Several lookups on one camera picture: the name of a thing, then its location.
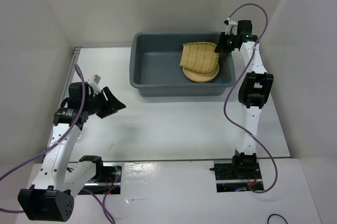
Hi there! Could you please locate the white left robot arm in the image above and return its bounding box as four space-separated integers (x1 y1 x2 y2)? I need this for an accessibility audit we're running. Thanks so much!
17 80 126 222

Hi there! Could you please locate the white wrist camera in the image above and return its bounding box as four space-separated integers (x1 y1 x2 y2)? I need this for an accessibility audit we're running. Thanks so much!
224 18 237 35
87 74 101 95

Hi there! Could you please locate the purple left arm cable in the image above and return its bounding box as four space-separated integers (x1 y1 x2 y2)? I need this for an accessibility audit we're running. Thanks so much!
0 63 119 224

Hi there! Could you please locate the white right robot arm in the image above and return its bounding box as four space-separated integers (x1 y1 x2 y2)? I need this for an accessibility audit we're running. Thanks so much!
215 19 274 178

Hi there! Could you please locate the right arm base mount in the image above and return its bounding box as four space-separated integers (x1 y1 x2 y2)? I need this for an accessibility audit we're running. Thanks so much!
209 161 264 193

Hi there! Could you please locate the woven bamboo tray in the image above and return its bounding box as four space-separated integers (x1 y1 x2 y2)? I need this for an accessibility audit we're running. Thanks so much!
180 42 219 74

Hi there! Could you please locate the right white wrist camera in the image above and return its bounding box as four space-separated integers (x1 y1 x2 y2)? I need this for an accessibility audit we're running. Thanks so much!
224 18 237 35

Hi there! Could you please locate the aluminium table edge rail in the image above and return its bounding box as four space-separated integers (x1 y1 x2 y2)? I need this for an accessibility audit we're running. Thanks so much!
42 46 83 163

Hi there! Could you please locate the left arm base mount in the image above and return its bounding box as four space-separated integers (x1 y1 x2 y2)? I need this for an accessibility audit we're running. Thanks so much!
84 162 123 195

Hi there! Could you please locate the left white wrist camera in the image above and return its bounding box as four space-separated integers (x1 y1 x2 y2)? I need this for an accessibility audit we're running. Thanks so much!
87 74 101 95

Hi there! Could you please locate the black cable loop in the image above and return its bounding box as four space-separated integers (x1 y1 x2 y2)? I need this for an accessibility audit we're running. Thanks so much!
267 214 288 224

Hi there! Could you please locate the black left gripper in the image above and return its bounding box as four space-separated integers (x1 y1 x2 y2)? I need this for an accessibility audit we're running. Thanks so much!
84 86 126 119

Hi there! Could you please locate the yellow plate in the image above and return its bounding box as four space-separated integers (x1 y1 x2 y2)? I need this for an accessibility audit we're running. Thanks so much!
182 63 220 83

